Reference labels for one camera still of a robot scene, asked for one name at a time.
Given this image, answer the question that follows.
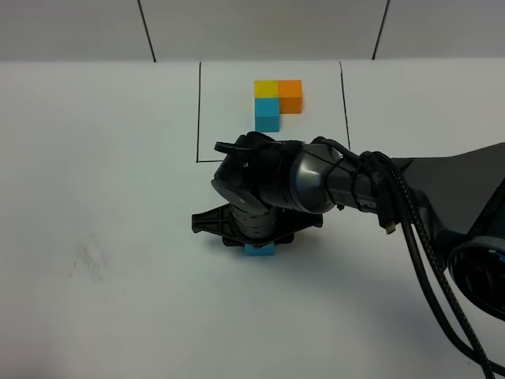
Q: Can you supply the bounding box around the yellow template cube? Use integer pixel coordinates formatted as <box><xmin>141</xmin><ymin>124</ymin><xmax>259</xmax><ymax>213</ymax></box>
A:
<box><xmin>254</xmin><ymin>81</ymin><xmax>279</xmax><ymax>99</ymax></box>

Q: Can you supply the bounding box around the black braided cable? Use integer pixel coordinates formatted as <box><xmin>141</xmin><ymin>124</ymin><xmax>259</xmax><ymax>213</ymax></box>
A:
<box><xmin>366</xmin><ymin>152</ymin><xmax>505</xmax><ymax>379</ymax></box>

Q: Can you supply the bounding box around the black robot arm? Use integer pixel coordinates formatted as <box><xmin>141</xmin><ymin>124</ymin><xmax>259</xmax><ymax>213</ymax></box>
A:
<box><xmin>192</xmin><ymin>132</ymin><xmax>504</xmax><ymax>319</ymax></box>

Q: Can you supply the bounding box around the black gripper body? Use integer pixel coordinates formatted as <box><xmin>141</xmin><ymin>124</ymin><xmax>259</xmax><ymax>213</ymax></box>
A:
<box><xmin>192</xmin><ymin>204</ymin><xmax>323</xmax><ymax>247</ymax></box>

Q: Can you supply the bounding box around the orange template cube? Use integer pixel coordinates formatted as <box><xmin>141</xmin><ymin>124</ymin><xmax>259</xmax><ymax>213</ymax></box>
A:
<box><xmin>278</xmin><ymin>80</ymin><xmax>303</xmax><ymax>114</ymax></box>

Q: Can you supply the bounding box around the blue wooden cube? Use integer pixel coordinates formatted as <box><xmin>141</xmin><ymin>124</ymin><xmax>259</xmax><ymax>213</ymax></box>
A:
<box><xmin>245</xmin><ymin>243</ymin><xmax>275</xmax><ymax>257</ymax></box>

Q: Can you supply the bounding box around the blue template cube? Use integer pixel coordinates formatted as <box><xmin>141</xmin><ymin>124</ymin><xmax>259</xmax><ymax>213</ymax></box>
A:
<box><xmin>254</xmin><ymin>98</ymin><xmax>280</xmax><ymax>133</ymax></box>

